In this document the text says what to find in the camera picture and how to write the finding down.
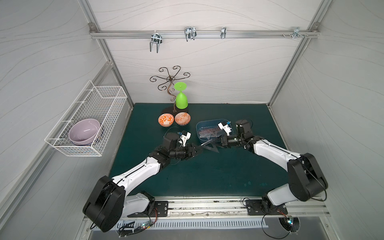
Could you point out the purple bowl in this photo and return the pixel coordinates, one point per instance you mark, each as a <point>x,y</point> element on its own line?
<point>84,132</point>

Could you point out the clear stencil ruler narrow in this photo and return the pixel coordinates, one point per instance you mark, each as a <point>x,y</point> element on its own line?
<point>214,131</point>

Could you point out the aluminium top rail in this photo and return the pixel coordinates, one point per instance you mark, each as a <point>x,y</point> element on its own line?
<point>201,34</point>

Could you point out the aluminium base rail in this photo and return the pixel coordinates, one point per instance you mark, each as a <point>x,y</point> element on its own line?
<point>218,207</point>

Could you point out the metal hook left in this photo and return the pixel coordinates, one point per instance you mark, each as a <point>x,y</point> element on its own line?
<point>156,40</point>

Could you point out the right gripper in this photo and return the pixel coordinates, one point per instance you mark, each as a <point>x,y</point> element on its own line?
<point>224,141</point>

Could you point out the green plastic goblet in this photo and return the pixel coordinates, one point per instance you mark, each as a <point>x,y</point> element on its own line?
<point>181,98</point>

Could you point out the small clear triangle ruler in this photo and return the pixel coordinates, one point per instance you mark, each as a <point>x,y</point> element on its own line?
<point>209,145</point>

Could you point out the white cable duct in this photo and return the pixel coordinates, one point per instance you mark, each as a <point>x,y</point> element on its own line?
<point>210,224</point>

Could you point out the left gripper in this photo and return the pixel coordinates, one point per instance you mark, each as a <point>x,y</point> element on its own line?
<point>191,150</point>

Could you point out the orange patterned bowl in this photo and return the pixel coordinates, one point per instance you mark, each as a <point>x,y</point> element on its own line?
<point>182,119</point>
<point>166,120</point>

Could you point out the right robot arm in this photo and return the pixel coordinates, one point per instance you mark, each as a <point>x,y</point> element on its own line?
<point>305,177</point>

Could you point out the green table mat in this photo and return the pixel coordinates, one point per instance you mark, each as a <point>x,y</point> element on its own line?
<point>228,172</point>

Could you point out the metal hook middle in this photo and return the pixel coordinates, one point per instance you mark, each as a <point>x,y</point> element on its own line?
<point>190,33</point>

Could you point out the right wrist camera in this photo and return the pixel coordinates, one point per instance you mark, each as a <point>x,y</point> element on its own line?
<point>226,127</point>

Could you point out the brown metal cup stand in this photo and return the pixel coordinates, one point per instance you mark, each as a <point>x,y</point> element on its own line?
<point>171,80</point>

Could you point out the metal hook right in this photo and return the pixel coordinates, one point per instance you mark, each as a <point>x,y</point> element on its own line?
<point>296,34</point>

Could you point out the blue plastic storage box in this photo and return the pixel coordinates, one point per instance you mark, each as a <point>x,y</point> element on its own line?
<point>209,124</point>

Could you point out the white wire basket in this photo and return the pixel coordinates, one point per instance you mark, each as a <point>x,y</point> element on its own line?
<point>102,103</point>

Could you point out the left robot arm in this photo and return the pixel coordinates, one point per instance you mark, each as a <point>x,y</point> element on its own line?
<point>110,199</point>

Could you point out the orange patterned bowl left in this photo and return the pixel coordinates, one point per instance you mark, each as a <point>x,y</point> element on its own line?
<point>166,120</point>

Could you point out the metal hook small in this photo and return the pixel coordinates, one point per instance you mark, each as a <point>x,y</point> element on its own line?
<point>223,32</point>

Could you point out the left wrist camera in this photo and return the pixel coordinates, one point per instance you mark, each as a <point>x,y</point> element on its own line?
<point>184,136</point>

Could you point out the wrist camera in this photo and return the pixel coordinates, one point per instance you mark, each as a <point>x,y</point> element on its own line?
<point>184,136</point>
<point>226,127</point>

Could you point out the orange patterned bowl right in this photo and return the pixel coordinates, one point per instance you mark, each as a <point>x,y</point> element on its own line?
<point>182,119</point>

